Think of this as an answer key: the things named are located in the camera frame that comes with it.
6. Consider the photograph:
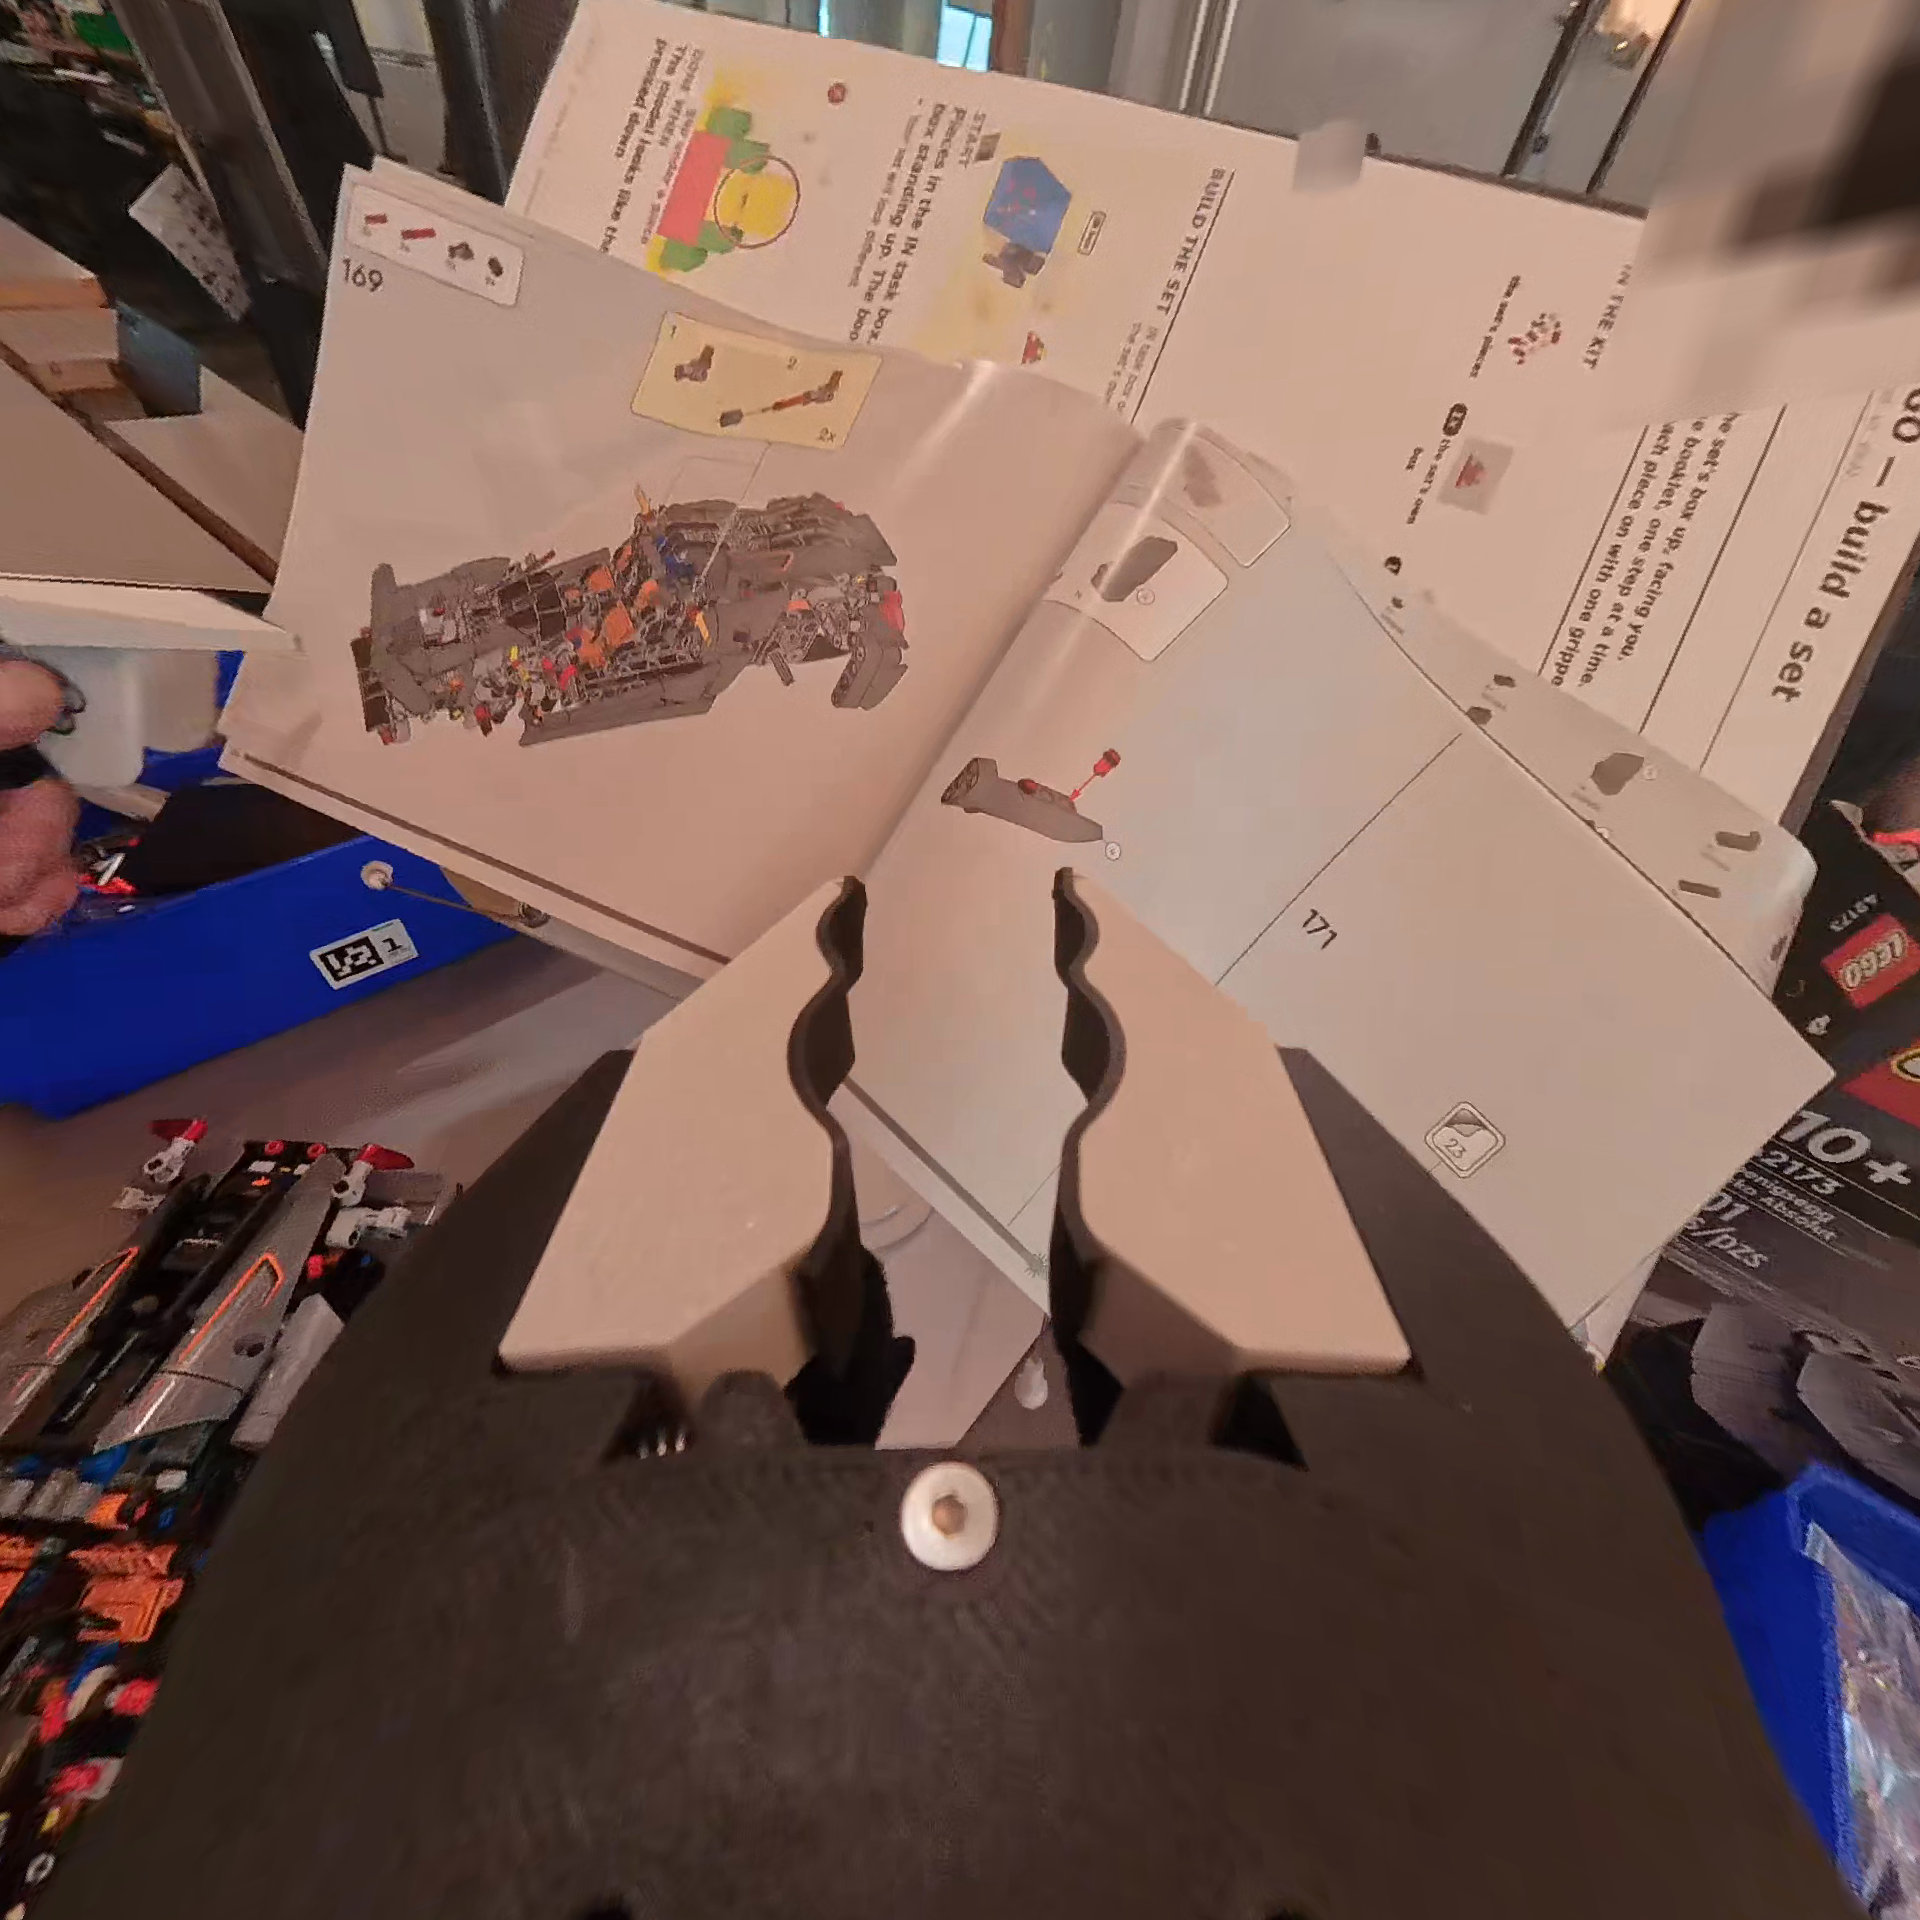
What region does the white printed instruction board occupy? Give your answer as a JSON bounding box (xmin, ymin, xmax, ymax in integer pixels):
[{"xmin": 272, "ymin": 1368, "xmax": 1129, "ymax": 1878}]
[{"xmin": 508, "ymin": 0, "xmax": 1920, "ymax": 818}]

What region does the black lego set box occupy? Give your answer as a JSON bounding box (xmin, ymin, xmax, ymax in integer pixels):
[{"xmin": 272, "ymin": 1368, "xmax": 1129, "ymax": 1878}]
[{"xmin": 1599, "ymin": 802, "xmax": 1920, "ymax": 1502}]

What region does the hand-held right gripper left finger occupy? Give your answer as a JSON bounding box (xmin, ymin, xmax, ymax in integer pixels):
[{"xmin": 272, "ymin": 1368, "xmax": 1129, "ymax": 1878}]
[{"xmin": 499, "ymin": 878, "xmax": 910, "ymax": 1450}]

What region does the person's left hand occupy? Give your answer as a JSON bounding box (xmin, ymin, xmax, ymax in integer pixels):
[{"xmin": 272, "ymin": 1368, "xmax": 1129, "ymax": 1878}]
[{"xmin": 0, "ymin": 651, "xmax": 84, "ymax": 940}]

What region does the lego instruction booklet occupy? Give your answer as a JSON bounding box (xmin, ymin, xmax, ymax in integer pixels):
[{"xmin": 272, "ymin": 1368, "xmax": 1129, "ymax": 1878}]
[{"xmin": 217, "ymin": 162, "xmax": 1841, "ymax": 1337}]

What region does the grey and black lego car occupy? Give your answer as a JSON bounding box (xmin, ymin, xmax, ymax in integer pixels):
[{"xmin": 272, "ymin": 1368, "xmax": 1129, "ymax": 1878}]
[{"xmin": 0, "ymin": 1117, "xmax": 452, "ymax": 1907}]

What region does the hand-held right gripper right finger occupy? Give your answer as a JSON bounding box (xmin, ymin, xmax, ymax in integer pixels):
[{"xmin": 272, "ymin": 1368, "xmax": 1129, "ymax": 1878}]
[{"xmin": 1042, "ymin": 870, "xmax": 1420, "ymax": 1450}]

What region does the blue plastic bin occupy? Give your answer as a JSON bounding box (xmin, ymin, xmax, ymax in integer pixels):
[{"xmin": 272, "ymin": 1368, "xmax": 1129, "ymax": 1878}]
[{"xmin": 1704, "ymin": 1464, "xmax": 1920, "ymax": 1907}]

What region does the white metal book stand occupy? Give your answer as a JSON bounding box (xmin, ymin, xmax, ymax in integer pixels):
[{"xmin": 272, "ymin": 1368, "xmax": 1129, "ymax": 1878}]
[{"xmin": 223, "ymin": 742, "xmax": 1051, "ymax": 1412}]

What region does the clear bag of lego pieces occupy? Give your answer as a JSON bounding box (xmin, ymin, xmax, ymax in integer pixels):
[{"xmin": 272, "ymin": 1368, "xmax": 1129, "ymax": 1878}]
[{"xmin": 1809, "ymin": 1522, "xmax": 1920, "ymax": 1864}]

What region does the blue bin with square tag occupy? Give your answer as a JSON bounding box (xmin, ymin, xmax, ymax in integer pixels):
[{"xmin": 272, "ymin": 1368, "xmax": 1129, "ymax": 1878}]
[{"xmin": 0, "ymin": 832, "xmax": 520, "ymax": 1125}]

